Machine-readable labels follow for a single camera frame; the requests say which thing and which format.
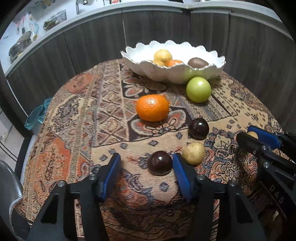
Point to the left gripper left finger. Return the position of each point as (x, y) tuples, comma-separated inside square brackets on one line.
[(56, 218)]

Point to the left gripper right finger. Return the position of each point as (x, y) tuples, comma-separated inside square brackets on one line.
[(237, 218)]

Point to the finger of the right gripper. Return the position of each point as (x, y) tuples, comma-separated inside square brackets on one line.
[(266, 137), (262, 150)]

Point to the small yellow round fruit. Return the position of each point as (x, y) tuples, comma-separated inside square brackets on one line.
[(253, 134), (193, 153)]

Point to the dark passion fruit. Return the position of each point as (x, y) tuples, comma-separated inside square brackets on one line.
[(159, 163), (198, 128)]

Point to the brown kiwi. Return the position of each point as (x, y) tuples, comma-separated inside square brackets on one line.
[(197, 63)]

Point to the large orange mandarin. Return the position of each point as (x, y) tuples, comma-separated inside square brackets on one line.
[(172, 62)]

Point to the yellow lemon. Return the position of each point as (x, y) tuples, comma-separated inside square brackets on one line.
[(162, 55)]

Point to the yellow mango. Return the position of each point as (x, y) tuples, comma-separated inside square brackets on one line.
[(159, 63)]

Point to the chrome kitchen faucet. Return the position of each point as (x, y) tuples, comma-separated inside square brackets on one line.
[(81, 6)]

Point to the grey chair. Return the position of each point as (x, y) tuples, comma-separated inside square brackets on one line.
[(11, 193)]

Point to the green apple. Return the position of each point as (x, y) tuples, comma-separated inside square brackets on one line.
[(198, 89)]

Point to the small orange mandarin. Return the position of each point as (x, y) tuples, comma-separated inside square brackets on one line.
[(152, 107)]

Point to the patterned woven tablecloth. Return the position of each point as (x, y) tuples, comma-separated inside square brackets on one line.
[(93, 116)]

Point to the white scalloped fruit bowl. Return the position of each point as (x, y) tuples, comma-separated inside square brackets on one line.
[(139, 60)]

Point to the stacked pots with lid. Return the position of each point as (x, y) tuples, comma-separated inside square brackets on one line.
[(22, 43)]

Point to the wire sponge rack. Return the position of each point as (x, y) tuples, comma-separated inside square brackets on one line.
[(55, 20)]

